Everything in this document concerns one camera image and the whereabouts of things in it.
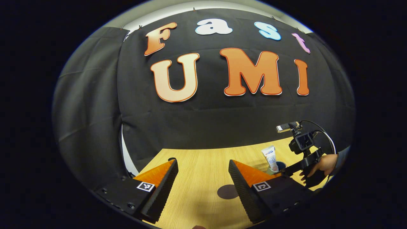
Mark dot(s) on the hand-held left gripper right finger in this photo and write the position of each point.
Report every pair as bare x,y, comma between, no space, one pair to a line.
243,190

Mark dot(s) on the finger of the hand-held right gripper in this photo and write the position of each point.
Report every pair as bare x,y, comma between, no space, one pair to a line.
297,166

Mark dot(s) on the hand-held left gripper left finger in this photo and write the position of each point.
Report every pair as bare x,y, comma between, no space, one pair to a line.
160,194

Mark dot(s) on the dark brown round coaster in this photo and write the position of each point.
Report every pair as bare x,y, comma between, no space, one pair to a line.
226,191

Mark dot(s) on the white toothpaste tube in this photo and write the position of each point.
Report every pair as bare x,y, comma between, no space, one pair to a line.
270,156

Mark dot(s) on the wooden desktop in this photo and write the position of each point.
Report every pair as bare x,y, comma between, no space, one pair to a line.
200,168

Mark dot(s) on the black backdrop cloth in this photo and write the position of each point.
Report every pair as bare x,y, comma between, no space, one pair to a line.
206,127

